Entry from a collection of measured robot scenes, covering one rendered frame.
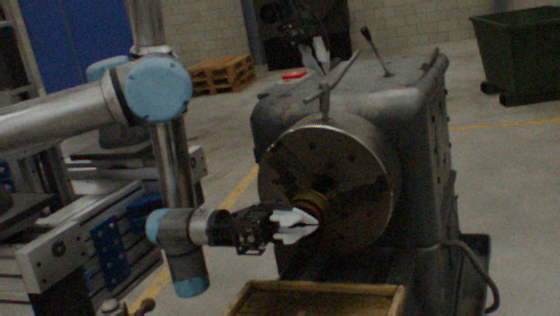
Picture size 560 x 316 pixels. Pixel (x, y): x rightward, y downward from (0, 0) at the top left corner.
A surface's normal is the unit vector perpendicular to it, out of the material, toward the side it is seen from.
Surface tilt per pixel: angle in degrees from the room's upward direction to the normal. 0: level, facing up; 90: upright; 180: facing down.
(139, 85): 89
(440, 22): 90
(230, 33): 90
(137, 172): 90
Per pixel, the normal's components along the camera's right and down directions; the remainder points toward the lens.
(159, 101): 0.41, 0.22
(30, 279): -0.30, 0.33
